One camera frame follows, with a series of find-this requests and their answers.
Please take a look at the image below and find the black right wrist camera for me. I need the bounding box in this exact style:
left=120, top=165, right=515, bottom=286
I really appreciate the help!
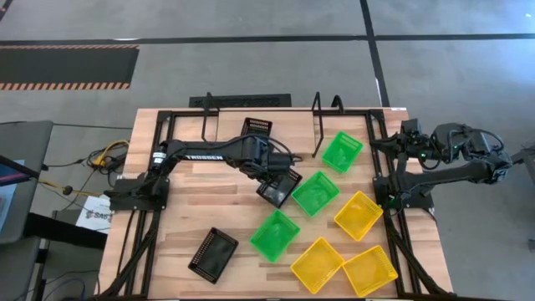
left=401, top=118, right=422, bottom=135

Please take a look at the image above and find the grey side table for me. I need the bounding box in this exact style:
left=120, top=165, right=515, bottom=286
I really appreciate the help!
left=0, top=120, right=54, bottom=246

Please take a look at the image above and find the white printed paper sheet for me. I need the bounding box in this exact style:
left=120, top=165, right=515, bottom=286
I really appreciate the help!
left=74, top=194, right=114, bottom=235

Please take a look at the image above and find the yellow plastic slotted basket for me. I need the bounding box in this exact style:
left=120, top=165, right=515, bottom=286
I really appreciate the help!
left=342, top=244, right=399, bottom=298
left=334, top=191, right=384, bottom=242
left=290, top=237, right=345, bottom=295

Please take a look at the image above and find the green plastic slotted basket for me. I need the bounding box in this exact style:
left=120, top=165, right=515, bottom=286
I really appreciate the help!
left=321, top=130, right=364, bottom=174
left=291, top=171, right=341, bottom=218
left=249, top=209, right=301, bottom=263

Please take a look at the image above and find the black floor cable bundle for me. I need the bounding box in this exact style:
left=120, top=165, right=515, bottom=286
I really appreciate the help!
left=41, top=144, right=129, bottom=176

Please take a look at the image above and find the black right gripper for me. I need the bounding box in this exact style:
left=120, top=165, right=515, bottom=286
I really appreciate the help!
left=369, top=129, right=434, bottom=162

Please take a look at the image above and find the black floor beam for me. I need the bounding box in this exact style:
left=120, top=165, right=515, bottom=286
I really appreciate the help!
left=23, top=212, right=109, bottom=251

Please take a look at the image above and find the grey metal stand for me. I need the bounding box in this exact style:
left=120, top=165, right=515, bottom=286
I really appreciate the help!
left=508, top=144, right=535, bottom=187

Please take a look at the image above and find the blue screen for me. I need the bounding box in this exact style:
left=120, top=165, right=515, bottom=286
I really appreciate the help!
left=0, top=159, right=26, bottom=235

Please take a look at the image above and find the yellow floor cable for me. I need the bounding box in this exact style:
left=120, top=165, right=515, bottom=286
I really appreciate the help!
left=39, top=140, right=130, bottom=197

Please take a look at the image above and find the black hazard-striped floor mat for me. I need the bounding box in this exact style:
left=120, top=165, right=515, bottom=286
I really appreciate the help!
left=0, top=43, right=140, bottom=92

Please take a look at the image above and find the black plastic slotted basket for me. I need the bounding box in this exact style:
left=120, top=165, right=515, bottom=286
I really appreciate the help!
left=255, top=166, right=303, bottom=209
left=241, top=117, right=273, bottom=137
left=187, top=227, right=240, bottom=285

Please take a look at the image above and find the black metal rig frame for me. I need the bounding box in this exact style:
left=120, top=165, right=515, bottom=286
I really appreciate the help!
left=94, top=109, right=455, bottom=301

